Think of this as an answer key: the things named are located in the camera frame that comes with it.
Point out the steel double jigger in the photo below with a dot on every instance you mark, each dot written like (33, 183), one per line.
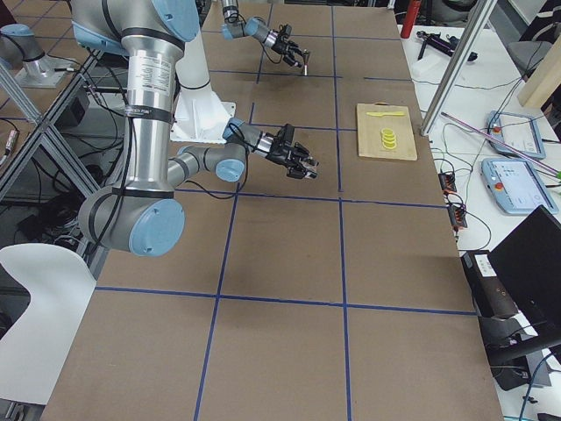
(305, 66)

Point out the yellow plastic knife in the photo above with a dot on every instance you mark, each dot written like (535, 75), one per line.
(380, 114)

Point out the aluminium frame post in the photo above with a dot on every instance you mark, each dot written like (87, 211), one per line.
(474, 26)

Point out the black computer box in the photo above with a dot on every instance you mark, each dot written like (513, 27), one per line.
(490, 295)

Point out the red fire extinguisher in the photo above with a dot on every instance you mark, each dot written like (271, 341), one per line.
(410, 18)

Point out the near teach pendant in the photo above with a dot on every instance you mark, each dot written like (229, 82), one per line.
(515, 186)

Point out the black monitor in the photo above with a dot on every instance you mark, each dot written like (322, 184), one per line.
(527, 263)

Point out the bamboo cutting board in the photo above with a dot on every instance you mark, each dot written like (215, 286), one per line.
(369, 136)

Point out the teach pendant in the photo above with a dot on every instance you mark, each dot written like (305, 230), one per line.
(518, 131)
(515, 186)

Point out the rear lemon slice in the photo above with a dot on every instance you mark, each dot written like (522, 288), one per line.
(386, 132)

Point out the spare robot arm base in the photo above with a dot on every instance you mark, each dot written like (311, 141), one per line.
(21, 51)

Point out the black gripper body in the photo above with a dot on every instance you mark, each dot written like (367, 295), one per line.
(281, 46)
(278, 155)

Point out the far teach pendant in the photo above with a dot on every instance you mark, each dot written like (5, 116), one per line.
(518, 131)

